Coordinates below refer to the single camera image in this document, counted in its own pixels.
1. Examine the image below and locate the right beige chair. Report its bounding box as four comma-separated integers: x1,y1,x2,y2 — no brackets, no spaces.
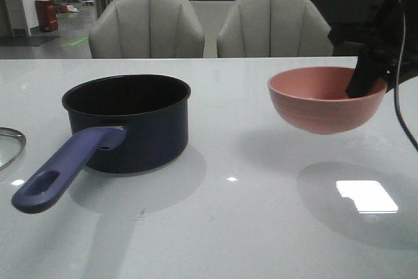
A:
216,0,333,57

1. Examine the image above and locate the pink bowl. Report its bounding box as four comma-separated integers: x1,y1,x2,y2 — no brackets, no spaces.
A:
268,67,387,135

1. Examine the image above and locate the dark blue saucepan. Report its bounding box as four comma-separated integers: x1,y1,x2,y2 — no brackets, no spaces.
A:
11,74,191,214

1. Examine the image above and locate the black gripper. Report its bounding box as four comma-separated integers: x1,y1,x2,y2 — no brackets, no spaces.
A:
328,0,417,98

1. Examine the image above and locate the left beige chair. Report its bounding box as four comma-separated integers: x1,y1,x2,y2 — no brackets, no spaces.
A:
89,0,205,59

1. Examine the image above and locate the red bin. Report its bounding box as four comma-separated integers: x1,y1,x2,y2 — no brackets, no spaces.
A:
35,0,58,32

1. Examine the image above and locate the black cable right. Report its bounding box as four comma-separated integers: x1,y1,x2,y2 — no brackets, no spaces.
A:
393,0,418,154

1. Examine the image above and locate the glass lid with blue knob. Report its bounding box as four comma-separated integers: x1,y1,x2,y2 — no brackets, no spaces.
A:
1,127,26,171

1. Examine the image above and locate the beige chair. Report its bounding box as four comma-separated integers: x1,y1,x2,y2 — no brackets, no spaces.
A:
89,0,205,59
216,0,333,57

